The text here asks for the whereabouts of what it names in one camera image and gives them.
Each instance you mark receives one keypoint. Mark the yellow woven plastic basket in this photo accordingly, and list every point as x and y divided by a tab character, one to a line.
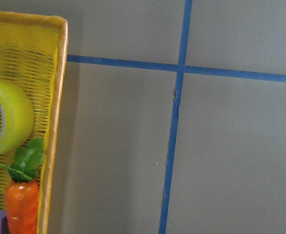
33	53

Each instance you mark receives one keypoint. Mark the orange toy carrot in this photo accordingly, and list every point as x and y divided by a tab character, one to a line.
21	195

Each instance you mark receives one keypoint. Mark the yellow-green tape roll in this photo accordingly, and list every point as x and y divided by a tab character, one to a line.
17	116

